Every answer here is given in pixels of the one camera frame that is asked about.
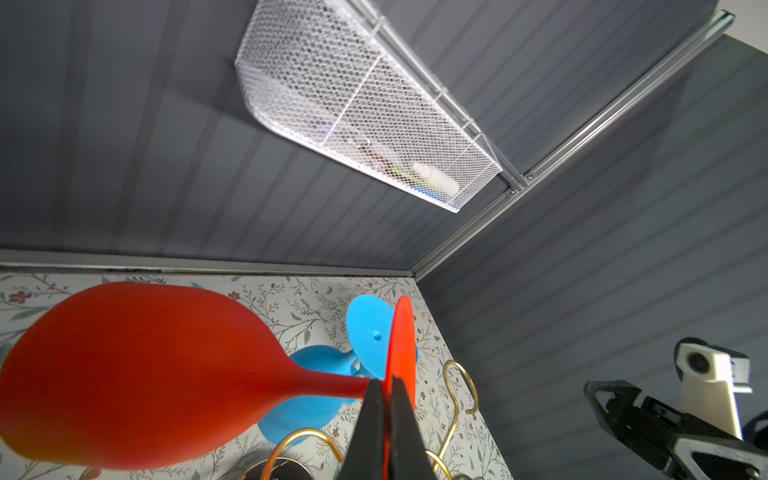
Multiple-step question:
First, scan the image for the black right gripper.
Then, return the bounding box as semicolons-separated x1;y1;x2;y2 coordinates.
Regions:
584;380;767;479

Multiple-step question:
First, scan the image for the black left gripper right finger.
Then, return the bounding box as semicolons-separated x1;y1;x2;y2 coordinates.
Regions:
389;377;436;480

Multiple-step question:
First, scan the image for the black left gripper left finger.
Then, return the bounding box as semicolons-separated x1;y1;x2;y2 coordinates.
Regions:
336;380;386;480

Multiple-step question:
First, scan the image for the red wine glass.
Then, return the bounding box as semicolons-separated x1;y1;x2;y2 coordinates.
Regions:
1;282;416;470

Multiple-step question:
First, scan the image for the gold wine glass rack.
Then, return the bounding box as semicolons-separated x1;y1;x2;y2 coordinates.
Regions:
261;360;460;479

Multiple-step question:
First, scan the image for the blue wine glass on rack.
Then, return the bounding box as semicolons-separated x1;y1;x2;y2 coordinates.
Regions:
256;293;419;447

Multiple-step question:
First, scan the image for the white marker in basket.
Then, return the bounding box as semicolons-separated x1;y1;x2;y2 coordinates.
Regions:
411;162;460;197

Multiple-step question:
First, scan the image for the white mesh basket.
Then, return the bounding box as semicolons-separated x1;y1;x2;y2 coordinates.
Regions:
235;1;502;212

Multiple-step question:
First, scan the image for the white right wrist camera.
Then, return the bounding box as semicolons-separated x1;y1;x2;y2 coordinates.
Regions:
674;337;753;440

